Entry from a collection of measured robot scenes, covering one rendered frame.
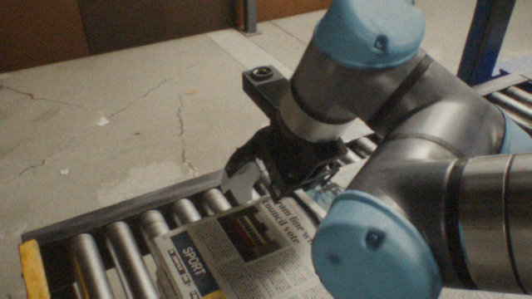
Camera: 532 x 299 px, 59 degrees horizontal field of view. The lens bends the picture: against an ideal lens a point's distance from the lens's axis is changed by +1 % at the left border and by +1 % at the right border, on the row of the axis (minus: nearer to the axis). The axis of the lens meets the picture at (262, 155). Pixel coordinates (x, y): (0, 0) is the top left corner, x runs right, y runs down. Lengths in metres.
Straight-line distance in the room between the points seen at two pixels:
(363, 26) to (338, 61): 0.03
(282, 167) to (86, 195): 1.84
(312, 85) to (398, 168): 0.14
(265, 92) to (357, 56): 0.21
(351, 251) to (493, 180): 0.08
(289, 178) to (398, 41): 0.23
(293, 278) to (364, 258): 0.25
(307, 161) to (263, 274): 0.13
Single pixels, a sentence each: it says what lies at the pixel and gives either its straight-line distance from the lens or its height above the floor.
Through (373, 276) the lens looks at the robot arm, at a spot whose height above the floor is 1.22.
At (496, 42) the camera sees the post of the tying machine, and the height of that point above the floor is 0.84.
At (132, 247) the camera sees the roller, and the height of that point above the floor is 0.80.
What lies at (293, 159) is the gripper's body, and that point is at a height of 1.11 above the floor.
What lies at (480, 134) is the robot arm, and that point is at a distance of 0.37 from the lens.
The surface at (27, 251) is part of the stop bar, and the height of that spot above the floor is 0.82.
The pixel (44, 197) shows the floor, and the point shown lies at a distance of 2.37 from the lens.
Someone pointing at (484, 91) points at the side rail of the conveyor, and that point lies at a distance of 1.43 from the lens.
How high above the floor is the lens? 1.42
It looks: 36 degrees down
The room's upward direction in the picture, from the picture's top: straight up
